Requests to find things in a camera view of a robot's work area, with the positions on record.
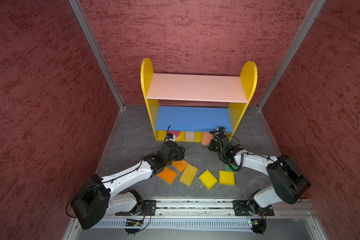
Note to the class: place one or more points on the round pink smiley sponge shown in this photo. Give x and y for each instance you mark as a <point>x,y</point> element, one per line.
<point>176,133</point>

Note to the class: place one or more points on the aluminium mounting rail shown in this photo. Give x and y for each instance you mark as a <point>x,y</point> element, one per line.
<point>216,208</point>

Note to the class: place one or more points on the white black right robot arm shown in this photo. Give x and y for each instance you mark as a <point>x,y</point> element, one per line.
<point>288,181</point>

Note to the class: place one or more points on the green yellow scouring sponge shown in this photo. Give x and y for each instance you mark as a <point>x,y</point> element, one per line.
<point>232,168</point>

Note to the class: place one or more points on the peach orange sponge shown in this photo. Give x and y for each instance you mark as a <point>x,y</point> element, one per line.
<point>206,138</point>

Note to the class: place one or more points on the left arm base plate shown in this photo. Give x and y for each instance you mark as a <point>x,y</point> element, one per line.
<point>145,207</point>

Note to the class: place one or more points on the left circuit board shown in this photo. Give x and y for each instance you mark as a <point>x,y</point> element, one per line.
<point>134,223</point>

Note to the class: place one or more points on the right circuit board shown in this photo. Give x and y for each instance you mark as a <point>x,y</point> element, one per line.
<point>258,223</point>

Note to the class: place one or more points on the yellow shelf with coloured boards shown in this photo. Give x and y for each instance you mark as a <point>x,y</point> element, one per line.
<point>236,91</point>

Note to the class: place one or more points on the orange sponge lower left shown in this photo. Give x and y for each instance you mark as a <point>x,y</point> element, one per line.
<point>167,175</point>

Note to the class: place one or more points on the bright yellow diamond sponge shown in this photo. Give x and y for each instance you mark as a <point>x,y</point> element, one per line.
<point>208,179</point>

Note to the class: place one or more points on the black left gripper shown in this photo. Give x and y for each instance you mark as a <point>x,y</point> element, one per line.
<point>180,154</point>

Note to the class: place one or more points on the pale yellow sponge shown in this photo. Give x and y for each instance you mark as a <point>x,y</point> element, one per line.
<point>188,175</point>

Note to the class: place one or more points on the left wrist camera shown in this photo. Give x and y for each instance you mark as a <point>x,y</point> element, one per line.
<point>170,137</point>

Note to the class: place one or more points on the orange sponge upper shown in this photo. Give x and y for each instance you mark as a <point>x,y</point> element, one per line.
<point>180,165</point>

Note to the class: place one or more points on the white sponge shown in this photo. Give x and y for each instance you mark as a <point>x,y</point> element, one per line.
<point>190,136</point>

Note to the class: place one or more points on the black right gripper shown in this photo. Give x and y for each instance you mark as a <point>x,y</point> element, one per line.
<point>211,147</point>

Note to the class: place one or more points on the circuit board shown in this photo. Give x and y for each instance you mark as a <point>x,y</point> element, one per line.
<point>258,223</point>
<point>134,223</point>

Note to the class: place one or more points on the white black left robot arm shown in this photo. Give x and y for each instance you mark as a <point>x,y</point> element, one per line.
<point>101,196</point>

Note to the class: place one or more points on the bright yellow square sponge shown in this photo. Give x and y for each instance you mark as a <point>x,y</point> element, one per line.
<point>226,178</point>

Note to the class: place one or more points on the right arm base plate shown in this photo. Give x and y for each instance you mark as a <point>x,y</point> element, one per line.
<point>244,208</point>

